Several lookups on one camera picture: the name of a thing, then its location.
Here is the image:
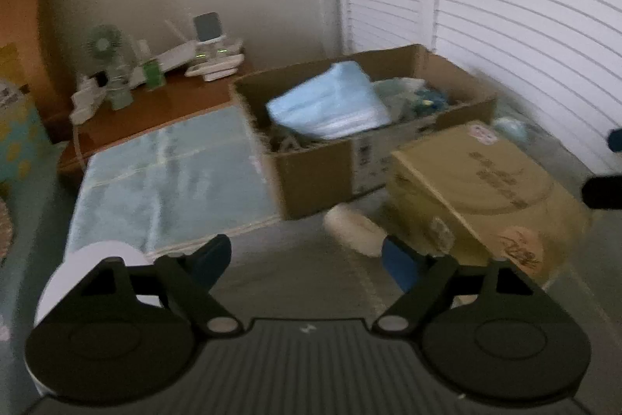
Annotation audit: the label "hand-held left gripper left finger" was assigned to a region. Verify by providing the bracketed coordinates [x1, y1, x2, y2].
[82, 234, 244, 338]

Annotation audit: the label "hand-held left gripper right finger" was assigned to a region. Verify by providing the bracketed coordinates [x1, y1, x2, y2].
[373, 236, 533, 337]

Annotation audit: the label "cardboard box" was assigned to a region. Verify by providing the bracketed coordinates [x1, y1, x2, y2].
[231, 44, 497, 221]
[385, 122, 594, 288]

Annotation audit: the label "teal soft items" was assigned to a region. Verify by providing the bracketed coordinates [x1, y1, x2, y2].
[373, 77, 460, 125]

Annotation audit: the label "light blue blanket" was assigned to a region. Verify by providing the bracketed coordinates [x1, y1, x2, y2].
[67, 105, 283, 256]

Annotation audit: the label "closed cardboard box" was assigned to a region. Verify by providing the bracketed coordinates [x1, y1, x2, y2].
[385, 122, 594, 288]

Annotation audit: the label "wooden nightstand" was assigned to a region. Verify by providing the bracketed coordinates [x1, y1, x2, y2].
[57, 58, 254, 182]

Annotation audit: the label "green bottle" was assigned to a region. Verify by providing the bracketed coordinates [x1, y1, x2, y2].
[143, 60, 164, 91]

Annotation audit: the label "white router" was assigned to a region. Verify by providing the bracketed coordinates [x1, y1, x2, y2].
[130, 37, 245, 82]

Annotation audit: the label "white power strip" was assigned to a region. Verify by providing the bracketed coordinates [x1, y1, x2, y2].
[69, 74, 108, 125]

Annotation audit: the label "phone on white stand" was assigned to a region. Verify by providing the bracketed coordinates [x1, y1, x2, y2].
[193, 11, 229, 45]

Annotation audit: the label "small green desk fan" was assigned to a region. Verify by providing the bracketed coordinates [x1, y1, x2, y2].
[85, 24, 123, 67]

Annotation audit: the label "wooden headboard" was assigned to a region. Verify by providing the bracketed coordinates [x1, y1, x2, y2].
[0, 0, 76, 144]

